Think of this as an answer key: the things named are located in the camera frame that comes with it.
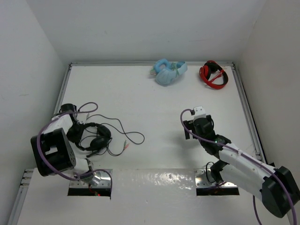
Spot black headset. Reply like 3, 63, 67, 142
76, 122, 112, 158

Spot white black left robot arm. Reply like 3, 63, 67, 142
30, 104, 92, 181

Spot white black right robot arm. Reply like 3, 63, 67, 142
181, 115, 300, 218

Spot red black headphones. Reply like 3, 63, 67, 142
199, 60, 229, 90

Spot light blue headphones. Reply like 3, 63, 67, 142
150, 59, 188, 86

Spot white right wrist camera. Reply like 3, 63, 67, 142
192, 106, 206, 120

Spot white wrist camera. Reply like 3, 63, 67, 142
192, 106, 206, 120
77, 114, 87, 124

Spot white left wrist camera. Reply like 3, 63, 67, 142
77, 114, 87, 124

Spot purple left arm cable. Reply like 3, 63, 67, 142
37, 102, 113, 195

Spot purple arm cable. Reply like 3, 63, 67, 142
37, 102, 113, 195
180, 108, 300, 225

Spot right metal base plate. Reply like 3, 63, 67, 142
194, 169, 238, 188

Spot metal base plate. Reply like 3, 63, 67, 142
69, 169, 113, 188
194, 169, 238, 188

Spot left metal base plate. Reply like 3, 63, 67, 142
69, 169, 113, 188

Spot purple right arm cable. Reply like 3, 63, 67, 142
180, 108, 300, 225

